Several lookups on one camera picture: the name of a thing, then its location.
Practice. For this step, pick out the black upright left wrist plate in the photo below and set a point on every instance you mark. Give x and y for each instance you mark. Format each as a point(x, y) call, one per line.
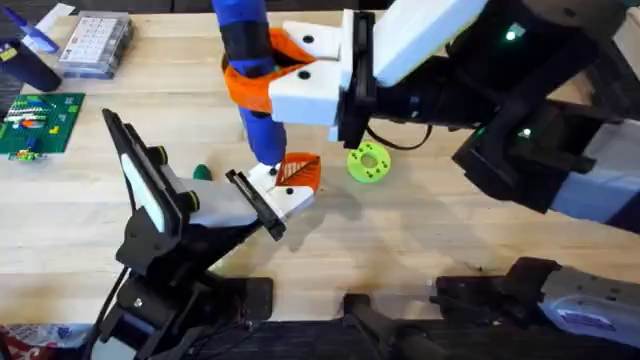
point(142, 185)

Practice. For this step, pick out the green disc with holes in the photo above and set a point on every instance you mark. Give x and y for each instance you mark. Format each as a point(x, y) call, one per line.
point(381, 162)

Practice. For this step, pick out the dark green toy vegetable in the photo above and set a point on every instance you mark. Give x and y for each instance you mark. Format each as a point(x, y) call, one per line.
point(202, 173)

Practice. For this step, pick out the black rail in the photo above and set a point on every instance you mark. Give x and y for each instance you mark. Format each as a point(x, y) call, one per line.
point(300, 345)

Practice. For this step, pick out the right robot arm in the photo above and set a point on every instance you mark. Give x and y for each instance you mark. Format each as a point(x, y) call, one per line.
point(600, 190)

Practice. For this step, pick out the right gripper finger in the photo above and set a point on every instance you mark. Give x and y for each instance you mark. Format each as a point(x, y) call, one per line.
point(320, 42)
point(305, 97)

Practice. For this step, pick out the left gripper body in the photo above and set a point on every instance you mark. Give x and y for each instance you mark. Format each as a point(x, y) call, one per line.
point(220, 202)

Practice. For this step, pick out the white paper sheet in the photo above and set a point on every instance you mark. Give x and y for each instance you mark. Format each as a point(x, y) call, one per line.
point(57, 15)

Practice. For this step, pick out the printed plastic bag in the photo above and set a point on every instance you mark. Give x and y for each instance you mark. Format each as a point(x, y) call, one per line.
point(40, 337)

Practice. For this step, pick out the blue electric screwdriver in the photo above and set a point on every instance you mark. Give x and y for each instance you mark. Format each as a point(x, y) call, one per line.
point(262, 137)

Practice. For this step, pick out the green board with toy blocks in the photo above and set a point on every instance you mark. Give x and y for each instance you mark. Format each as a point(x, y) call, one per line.
point(47, 122)

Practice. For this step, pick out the dark blue cylindrical tool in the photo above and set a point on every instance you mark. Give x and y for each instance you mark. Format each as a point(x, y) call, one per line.
point(27, 67)

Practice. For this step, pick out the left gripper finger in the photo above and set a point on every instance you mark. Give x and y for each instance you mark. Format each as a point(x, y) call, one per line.
point(261, 177)
point(295, 200)

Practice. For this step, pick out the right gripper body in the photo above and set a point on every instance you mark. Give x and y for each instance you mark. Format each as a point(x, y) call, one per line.
point(425, 35)

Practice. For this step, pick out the blue transparent plastic tool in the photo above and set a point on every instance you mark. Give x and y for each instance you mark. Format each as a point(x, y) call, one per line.
point(35, 32)

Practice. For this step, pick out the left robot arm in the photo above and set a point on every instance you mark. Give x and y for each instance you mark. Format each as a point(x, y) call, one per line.
point(165, 305)

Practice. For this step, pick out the clear plastic parts box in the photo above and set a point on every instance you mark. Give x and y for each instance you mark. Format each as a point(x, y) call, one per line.
point(95, 42)

